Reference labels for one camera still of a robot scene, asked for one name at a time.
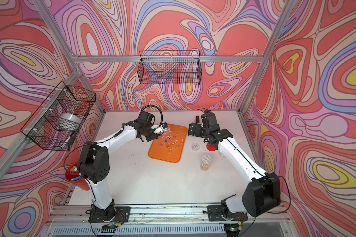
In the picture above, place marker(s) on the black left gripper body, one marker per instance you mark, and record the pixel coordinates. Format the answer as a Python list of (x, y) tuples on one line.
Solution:
[(149, 133)]

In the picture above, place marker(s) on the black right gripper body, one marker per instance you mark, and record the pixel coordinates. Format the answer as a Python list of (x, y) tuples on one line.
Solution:
[(200, 131)]

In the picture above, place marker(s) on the red jar lid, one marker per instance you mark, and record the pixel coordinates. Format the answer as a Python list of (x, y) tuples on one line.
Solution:
[(211, 147)]

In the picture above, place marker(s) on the patterned lid candy jar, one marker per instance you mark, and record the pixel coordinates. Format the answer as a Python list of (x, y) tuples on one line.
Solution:
[(205, 162)]

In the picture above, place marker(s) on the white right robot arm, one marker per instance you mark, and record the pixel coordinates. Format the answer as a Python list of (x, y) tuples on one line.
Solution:
[(262, 189)]

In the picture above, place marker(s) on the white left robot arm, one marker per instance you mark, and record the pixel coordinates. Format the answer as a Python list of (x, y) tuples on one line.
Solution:
[(94, 162)]

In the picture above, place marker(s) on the lollipop candies on tray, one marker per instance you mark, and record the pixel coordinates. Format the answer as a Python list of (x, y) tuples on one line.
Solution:
[(170, 143)]

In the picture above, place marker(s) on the orange tray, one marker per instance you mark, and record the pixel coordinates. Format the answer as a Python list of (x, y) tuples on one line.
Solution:
[(161, 154)]

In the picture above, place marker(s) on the white bowl in basket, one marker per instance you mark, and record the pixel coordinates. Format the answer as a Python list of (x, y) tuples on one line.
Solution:
[(69, 122)]

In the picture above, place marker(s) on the red pen cup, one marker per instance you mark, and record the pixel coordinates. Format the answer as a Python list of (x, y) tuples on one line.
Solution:
[(73, 176)]

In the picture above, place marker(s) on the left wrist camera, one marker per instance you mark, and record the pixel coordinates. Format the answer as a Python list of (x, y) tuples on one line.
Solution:
[(157, 129)]

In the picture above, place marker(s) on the black wire basket back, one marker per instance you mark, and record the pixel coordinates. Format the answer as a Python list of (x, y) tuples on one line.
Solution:
[(166, 67)]

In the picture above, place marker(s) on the black wire basket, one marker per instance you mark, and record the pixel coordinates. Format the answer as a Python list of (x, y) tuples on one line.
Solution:
[(166, 67), (56, 125)]

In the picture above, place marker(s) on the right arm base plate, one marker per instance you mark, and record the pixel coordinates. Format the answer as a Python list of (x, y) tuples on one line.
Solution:
[(221, 213)]

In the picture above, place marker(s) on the black wire basket left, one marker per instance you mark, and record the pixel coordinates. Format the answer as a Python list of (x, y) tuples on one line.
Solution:
[(56, 125)]

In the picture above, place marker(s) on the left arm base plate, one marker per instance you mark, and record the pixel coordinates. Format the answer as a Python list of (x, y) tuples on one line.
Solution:
[(118, 214)]

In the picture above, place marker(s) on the aluminium frame corner post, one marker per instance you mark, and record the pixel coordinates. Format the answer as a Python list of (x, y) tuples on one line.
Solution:
[(277, 30)]

